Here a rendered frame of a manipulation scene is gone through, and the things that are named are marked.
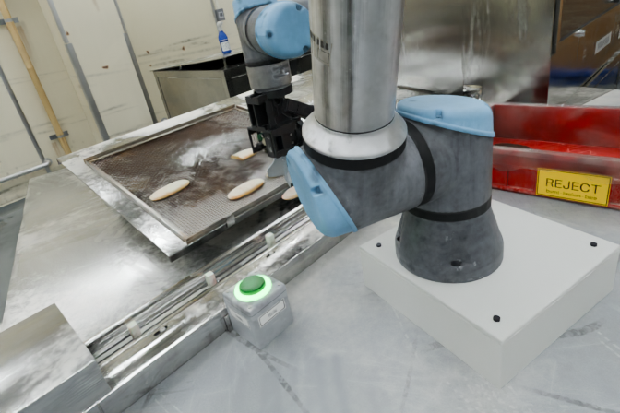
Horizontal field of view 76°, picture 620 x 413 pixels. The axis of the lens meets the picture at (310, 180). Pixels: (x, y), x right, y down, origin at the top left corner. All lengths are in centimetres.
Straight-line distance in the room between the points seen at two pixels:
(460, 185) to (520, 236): 19
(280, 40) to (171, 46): 424
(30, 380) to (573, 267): 69
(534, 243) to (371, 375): 30
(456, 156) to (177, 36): 448
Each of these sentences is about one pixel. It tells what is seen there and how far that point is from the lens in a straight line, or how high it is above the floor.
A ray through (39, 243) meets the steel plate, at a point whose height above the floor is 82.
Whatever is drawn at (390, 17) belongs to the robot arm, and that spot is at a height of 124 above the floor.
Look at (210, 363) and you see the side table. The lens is 65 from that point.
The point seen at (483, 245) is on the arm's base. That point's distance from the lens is 57.
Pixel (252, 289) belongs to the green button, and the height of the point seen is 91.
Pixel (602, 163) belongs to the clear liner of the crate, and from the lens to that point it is 89.
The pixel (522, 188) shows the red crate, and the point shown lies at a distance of 96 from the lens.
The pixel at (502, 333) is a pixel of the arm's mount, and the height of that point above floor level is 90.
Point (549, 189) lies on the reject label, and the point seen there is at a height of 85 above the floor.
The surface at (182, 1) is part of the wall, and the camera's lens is 493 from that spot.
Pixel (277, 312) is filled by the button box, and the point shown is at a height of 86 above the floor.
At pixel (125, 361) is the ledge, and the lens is 66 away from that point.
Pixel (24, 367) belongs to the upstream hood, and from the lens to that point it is 65.
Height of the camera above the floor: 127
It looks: 24 degrees down
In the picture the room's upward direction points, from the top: 10 degrees counter-clockwise
